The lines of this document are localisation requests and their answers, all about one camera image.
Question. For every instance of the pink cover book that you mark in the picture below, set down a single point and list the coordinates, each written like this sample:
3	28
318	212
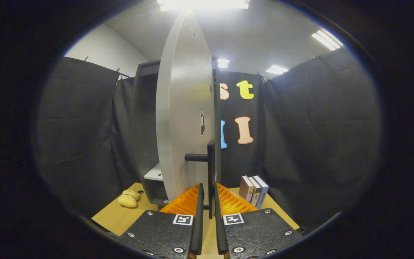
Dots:
244	189

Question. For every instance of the yellow plush toy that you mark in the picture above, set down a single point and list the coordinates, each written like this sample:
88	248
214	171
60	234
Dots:
127	200

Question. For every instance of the long ceiling light panel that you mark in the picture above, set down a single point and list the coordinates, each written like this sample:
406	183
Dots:
326	39

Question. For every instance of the white cabinet shelf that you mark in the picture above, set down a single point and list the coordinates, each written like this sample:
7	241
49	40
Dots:
155	174

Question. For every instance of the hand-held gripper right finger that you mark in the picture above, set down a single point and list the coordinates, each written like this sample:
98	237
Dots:
219	223

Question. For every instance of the white spine book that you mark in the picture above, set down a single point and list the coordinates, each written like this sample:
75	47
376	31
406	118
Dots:
255	194

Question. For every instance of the small ceiling light panel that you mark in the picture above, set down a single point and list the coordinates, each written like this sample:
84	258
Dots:
277	69
223	63

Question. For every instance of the black backdrop cloth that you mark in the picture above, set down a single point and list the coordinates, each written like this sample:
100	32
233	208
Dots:
318	144

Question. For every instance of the large ceiling light panel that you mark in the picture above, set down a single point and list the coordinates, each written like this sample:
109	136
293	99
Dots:
203	4

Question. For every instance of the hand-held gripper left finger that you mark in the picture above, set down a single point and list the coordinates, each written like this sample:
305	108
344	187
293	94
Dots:
198	223

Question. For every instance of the light grey cabinet door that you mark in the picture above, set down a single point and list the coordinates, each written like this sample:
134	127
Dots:
182	108

